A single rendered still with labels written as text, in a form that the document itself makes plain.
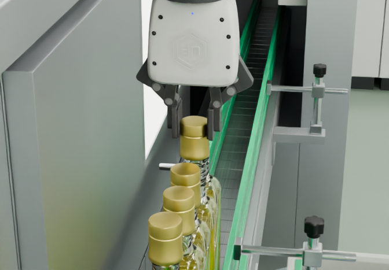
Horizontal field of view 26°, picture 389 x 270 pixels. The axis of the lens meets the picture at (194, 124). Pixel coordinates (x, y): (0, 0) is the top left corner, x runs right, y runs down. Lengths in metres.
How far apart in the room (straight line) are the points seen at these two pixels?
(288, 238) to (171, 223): 1.33
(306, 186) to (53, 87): 1.30
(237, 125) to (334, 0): 0.37
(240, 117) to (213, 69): 0.89
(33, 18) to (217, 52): 0.22
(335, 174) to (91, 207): 1.12
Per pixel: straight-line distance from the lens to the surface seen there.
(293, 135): 1.79
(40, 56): 0.83
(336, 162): 2.06
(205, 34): 0.92
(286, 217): 2.13
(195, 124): 0.98
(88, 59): 0.98
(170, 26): 0.92
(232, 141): 1.70
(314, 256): 1.18
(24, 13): 0.79
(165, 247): 0.85
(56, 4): 0.88
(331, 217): 2.13
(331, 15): 1.93
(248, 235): 1.38
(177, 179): 0.94
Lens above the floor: 1.75
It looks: 23 degrees down
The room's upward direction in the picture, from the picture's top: straight up
